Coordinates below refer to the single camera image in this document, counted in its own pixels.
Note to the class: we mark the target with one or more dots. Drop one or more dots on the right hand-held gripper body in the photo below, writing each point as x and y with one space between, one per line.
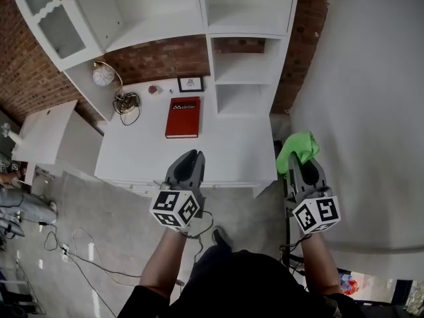
318 212

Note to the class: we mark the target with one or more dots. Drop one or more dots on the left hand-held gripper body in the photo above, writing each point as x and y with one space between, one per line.
172 207

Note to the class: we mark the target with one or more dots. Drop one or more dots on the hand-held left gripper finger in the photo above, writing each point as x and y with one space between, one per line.
180 162
200 167

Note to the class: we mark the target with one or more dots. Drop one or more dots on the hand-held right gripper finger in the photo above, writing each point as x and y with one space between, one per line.
295 177
320 177

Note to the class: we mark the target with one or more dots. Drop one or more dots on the white shelf unit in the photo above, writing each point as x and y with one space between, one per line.
185 157

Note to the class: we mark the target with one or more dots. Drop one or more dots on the green cloth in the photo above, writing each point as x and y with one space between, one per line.
298 144

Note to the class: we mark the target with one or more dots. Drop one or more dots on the person's left forearm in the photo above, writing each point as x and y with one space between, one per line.
165 260

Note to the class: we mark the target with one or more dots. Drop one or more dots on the person's right forearm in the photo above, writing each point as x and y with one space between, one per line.
321 263

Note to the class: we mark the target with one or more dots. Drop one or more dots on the red book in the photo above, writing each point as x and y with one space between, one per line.
183 119

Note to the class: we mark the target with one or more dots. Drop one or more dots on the person's black shoe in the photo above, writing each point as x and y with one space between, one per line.
221 238

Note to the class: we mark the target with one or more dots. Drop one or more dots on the red and blue bundle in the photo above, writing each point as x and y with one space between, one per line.
349 283

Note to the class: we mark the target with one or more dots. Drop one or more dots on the small red ornament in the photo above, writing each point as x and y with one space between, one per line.
153 89

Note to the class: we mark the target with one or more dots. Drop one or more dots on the person's black clothing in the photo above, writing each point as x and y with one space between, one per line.
242 287

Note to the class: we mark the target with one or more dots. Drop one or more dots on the white power strip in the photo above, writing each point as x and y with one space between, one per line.
65 252

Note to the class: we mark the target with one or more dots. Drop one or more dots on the white globe lamp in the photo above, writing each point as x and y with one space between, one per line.
102 76

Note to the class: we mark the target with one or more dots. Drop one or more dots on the white low cabinet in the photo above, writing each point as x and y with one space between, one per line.
49 131

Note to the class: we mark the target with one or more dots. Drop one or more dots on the white glass cabinet door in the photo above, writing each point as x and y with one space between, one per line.
58 31

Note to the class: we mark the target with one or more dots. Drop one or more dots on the black picture frame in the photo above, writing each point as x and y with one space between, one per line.
190 83

